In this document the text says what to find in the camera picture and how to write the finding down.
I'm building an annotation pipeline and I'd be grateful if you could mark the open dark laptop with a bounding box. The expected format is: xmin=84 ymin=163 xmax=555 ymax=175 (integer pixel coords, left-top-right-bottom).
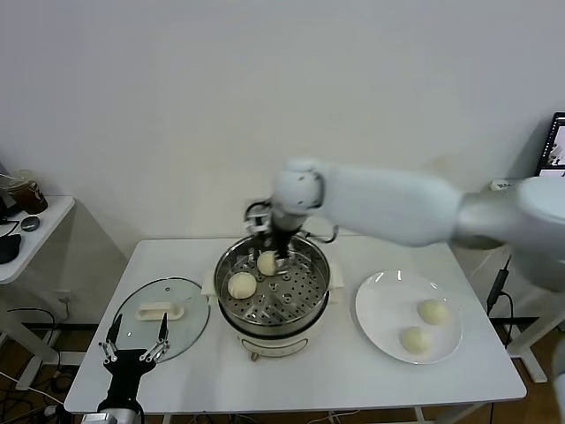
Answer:
xmin=536 ymin=112 xmax=565 ymax=178

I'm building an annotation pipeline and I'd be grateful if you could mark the glass lid with cream handle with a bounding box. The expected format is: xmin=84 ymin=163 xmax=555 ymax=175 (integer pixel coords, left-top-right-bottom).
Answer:
xmin=109 ymin=276 xmax=211 ymax=361

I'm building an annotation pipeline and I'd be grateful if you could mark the iced coffee plastic cup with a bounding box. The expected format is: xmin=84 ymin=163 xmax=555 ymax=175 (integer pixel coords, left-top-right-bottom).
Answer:
xmin=4 ymin=170 xmax=49 ymax=216

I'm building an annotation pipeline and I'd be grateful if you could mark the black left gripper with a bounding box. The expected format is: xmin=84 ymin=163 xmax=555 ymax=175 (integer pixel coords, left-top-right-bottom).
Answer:
xmin=99 ymin=312 xmax=171 ymax=405

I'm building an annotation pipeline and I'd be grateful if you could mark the white steamed baozi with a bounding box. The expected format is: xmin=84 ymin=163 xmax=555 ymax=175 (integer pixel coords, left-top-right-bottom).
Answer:
xmin=257 ymin=250 xmax=278 ymax=276
xmin=400 ymin=326 xmax=433 ymax=354
xmin=227 ymin=272 xmax=258 ymax=300
xmin=417 ymin=299 xmax=449 ymax=326

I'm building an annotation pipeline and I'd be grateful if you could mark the black cable with adapter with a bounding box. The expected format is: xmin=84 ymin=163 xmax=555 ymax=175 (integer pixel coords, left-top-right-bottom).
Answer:
xmin=485 ymin=255 xmax=516 ymax=350

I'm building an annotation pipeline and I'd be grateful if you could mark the perforated steel steamer basket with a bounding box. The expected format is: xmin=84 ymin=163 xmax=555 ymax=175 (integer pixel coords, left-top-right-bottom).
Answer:
xmin=201 ymin=231 xmax=344 ymax=328

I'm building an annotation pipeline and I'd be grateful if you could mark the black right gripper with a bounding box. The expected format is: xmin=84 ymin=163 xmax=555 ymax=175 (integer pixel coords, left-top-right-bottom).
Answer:
xmin=252 ymin=224 xmax=295 ymax=269

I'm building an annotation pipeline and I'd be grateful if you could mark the black floor cable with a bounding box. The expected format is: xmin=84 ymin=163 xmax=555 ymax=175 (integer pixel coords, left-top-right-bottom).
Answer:
xmin=6 ymin=308 xmax=61 ymax=367

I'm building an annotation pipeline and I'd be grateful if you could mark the round white plate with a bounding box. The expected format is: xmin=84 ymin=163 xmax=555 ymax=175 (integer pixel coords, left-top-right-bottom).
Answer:
xmin=355 ymin=269 xmax=463 ymax=365

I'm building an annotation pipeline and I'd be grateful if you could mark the white side table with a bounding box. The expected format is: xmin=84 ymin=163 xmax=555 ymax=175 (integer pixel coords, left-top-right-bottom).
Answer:
xmin=487 ymin=178 xmax=565 ymax=383
xmin=0 ymin=196 xmax=76 ymax=394

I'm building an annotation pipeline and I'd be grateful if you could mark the white floor cable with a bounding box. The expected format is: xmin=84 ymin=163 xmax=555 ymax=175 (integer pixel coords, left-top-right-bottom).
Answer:
xmin=0 ymin=373 xmax=67 ymax=410

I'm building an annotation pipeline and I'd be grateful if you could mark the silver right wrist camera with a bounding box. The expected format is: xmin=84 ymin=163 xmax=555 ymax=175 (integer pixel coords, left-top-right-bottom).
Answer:
xmin=244 ymin=199 xmax=274 ymax=236

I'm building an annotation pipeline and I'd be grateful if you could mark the cream electric cooker pot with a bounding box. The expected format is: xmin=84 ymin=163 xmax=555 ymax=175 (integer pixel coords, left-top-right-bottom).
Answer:
xmin=207 ymin=289 xmax=341 ymax=364

